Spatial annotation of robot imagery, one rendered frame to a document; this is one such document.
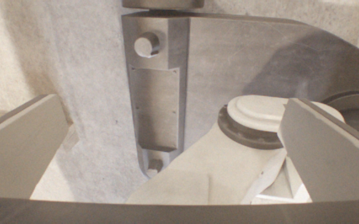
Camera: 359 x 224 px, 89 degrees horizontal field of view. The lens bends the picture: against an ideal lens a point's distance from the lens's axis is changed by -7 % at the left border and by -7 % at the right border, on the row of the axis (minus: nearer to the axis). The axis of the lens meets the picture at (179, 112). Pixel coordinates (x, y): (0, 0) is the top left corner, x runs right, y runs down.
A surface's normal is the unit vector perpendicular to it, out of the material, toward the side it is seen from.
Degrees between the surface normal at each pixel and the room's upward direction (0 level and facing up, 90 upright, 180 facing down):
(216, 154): 90
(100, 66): 0
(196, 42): 0
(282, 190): 90
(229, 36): 0
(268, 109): 90
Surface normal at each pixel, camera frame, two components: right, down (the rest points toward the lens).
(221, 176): 0.02, -0.85
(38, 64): -0.19, 0.51
